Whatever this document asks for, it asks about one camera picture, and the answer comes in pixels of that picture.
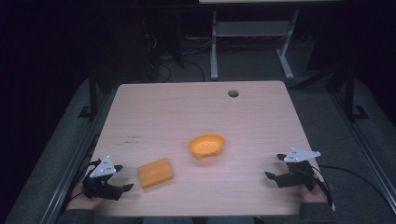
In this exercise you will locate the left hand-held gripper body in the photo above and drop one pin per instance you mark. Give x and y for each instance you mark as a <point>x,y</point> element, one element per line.
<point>99,184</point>

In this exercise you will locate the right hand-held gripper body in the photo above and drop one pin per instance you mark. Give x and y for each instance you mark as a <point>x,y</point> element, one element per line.
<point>295,175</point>

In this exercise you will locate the orange sponge block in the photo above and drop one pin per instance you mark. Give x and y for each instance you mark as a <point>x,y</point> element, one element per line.
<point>155,172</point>

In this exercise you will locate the orange plastic bowl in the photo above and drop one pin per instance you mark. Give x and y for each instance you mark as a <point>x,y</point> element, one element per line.
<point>207,145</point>

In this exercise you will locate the person's left hand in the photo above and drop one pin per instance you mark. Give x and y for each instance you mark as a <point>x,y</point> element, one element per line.
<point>81,200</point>

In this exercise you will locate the person's right hand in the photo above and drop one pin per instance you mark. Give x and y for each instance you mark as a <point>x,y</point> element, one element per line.
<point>314,196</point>

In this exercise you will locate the black metal stand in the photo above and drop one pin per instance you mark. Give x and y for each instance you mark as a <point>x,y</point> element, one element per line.
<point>350,96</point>

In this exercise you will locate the aluminium frame rail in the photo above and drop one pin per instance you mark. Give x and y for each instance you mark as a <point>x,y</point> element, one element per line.
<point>73,161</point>
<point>365,146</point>

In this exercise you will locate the white metal desk frame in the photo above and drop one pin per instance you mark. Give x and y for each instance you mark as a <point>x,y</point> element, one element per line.
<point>249,29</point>

